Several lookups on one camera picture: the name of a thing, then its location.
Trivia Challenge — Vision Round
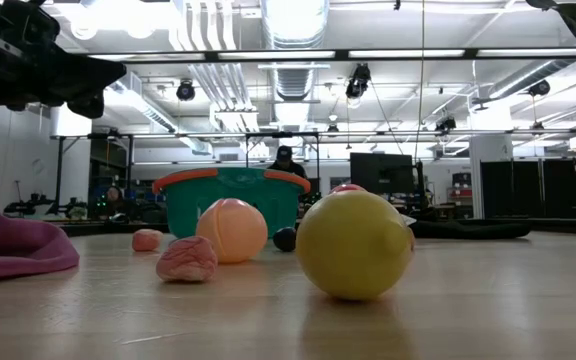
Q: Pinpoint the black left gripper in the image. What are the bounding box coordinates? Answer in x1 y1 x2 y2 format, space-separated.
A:
0 0 127 120

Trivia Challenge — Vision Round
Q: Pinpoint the red toy raspberry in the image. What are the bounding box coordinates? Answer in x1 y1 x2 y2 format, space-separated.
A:
131 228 165 253

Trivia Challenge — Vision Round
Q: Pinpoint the teal basket with orange rim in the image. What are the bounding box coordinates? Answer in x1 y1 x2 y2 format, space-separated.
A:
151 166 312 240

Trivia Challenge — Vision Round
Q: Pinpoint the pink textured toy produce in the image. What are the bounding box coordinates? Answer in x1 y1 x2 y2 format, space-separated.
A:
155 235 219 284

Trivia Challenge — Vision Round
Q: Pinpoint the toy peach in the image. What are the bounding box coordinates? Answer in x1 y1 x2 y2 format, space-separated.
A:
195 197 269 265

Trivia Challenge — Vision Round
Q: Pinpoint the dark toy blueberry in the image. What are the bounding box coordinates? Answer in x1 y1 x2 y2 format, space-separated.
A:
272 226 298 253

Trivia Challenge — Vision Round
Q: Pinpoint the red toy apple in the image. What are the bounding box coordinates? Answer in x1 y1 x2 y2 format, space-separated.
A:
328 183 368 195

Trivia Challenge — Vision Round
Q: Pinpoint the yellow toy lemon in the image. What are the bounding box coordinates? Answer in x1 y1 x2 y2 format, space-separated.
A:
295 189 415 302

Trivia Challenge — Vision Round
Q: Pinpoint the black ceiling spotlight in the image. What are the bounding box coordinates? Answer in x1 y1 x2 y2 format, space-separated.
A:
344 63 372 99
527 79 552 98
176 79 197 103

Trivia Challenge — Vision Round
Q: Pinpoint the black overhead light bar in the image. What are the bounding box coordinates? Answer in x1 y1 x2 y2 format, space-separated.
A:
87 48 576 65

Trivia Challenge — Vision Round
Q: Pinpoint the person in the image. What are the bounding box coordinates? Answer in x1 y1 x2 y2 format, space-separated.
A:
266 144 309 180
101 185 130 221

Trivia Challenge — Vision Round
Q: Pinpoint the black folding partition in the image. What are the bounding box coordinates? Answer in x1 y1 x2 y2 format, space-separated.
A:
480 158 576 220

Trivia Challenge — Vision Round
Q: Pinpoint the purple cloth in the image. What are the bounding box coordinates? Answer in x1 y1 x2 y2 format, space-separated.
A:
0 172 81 281

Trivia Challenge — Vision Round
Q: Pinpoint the black monitor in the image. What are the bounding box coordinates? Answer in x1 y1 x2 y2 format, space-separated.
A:
349 152 415 195

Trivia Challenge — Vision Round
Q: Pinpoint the black cloth with white tag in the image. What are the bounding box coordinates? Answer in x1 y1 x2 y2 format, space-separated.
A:
401 214 533 240

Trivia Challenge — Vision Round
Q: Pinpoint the black aluminium table frame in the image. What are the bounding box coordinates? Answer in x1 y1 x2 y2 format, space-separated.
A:
57 217 576 236

